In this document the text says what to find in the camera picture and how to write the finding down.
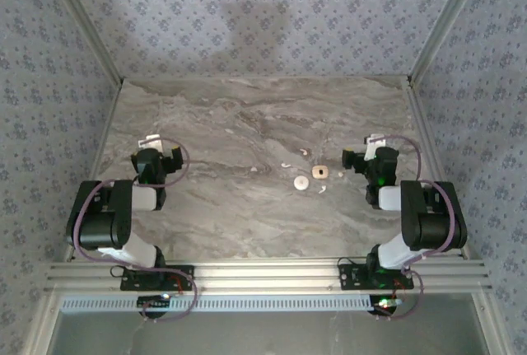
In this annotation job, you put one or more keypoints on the beige earbud charging case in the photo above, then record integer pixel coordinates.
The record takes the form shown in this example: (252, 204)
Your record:
(316, 174)

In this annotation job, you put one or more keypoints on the white earbud charging case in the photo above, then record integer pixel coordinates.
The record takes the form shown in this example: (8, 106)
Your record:
(301, 183)

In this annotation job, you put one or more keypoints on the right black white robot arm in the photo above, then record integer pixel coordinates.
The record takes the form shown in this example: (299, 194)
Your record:
(432, 223)

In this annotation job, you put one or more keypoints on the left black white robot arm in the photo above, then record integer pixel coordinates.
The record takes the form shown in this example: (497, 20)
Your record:
(101, 231)

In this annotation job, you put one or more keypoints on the black controller board with LED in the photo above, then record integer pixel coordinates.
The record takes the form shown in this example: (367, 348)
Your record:
(383, 304)
(152, 302)

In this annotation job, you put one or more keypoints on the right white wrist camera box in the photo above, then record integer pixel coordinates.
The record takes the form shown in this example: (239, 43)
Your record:
(371, 148)

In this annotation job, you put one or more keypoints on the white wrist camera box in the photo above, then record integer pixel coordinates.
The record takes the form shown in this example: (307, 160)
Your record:
(371, 148)
(149, 142)

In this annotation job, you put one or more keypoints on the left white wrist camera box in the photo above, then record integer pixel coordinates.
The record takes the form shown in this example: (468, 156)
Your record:
(149, 142)

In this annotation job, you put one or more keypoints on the aluminium table side rail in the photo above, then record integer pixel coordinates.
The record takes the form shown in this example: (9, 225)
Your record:
(104, 132)
(425, 124)

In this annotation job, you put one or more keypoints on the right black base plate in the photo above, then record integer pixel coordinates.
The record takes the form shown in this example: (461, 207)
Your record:
(350, 280)

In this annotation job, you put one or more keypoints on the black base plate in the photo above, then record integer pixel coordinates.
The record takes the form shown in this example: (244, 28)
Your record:
(350, 280)
(136, 283)

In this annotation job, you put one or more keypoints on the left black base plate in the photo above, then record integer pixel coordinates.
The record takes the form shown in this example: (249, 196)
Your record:
(136, 283)

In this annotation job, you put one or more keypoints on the long aluminium base rail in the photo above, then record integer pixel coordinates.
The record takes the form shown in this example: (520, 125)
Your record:
(267, 274)

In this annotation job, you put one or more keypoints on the aluminium frame post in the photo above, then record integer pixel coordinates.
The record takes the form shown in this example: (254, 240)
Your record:
(445, 21)
(89, 25)

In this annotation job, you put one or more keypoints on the aluminium frame leg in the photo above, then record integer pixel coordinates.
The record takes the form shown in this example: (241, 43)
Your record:
(43, 326)
(488, 326)

